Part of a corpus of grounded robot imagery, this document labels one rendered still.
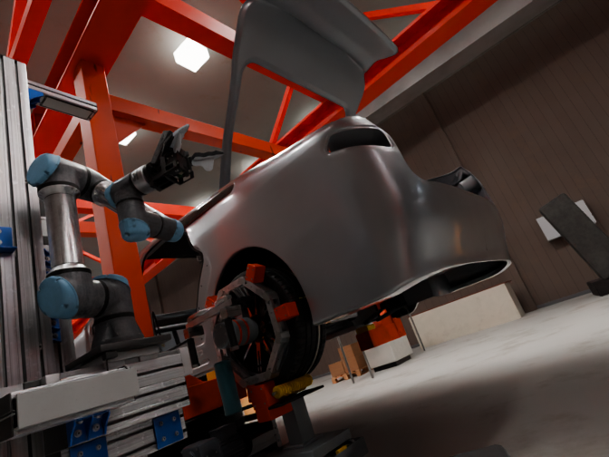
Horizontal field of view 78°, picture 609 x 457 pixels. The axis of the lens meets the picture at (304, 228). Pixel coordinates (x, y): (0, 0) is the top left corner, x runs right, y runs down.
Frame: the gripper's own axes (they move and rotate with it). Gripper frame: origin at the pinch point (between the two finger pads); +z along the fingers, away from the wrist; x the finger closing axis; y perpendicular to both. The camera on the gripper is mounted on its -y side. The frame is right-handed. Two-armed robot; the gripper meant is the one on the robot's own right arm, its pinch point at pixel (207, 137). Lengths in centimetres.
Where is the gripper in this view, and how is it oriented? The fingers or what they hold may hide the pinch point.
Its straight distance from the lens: 109.1
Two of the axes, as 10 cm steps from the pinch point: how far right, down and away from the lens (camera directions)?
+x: -4.1, -3.1, -8.5
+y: 2.5, 8.6, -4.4
